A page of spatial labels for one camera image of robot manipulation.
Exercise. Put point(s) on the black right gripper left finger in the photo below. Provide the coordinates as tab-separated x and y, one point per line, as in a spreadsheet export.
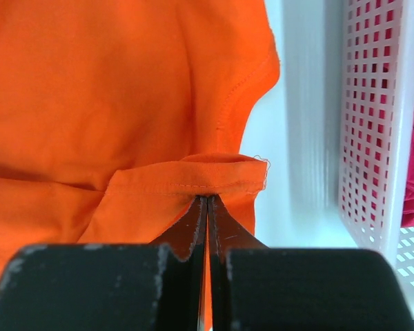
101	286

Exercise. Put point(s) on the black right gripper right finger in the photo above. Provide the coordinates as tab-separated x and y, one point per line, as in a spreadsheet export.
254	287

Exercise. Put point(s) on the orange t-shirt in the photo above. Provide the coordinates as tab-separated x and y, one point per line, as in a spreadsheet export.
116	115

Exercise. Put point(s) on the white plastic laundry basket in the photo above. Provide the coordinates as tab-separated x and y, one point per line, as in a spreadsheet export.
395	243

